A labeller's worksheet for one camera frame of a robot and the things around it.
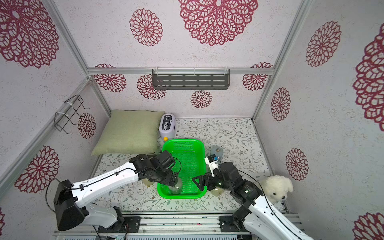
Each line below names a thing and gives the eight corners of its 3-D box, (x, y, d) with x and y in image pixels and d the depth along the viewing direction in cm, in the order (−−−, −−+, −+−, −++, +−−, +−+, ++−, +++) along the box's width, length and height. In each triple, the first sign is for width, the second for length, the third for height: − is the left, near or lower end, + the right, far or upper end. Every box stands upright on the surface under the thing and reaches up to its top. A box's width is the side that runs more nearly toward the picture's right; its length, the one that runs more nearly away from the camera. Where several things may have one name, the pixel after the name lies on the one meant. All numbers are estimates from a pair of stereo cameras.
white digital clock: (160, 145, 107) (157, 135, 99) (163, 123, 121) (161, 113, 112) (173, 145, 107) (171, 135, 99) (175, 123, 121) (174, 113, 112)
